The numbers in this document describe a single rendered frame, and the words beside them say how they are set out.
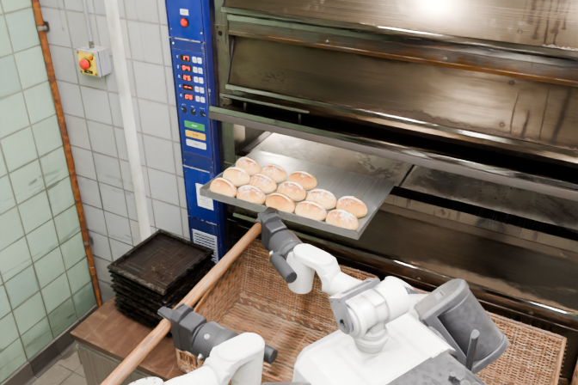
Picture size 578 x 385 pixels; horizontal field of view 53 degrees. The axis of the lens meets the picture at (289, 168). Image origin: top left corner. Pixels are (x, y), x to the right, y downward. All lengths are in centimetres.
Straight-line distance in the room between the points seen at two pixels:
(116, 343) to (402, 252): 109
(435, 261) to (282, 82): 77
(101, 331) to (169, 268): 36
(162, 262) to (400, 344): 134
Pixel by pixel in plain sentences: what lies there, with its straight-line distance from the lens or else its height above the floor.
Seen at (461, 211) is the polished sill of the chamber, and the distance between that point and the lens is 187.
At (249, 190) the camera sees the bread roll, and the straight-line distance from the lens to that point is 181.
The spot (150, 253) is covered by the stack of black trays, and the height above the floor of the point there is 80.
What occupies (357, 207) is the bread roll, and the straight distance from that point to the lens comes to 175.
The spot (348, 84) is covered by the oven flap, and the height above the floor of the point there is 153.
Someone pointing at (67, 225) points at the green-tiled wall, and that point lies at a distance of 289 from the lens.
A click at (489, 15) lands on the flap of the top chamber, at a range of 163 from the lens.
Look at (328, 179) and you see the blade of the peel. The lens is 196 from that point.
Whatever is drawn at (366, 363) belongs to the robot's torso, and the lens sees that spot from 103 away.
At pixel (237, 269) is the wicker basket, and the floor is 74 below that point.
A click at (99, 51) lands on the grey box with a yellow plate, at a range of 231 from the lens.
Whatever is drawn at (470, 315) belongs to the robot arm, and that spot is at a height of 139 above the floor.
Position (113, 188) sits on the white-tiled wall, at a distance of 266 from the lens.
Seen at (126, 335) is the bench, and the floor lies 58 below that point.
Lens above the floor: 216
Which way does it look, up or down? 29 degrees down
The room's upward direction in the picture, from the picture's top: straight up
